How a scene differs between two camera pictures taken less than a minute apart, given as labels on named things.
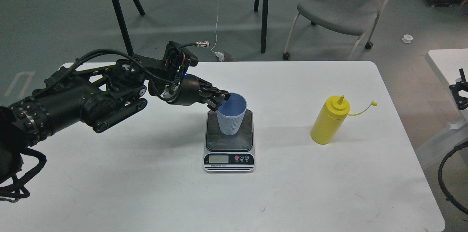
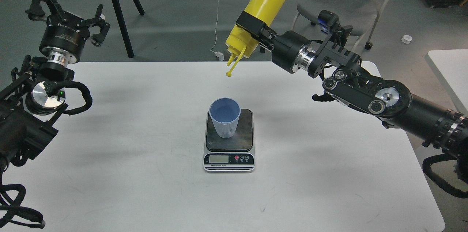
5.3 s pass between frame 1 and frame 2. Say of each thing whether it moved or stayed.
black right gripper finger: moved
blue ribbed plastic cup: moved
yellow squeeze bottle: moved
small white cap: stayed
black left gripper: moved
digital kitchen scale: stayed
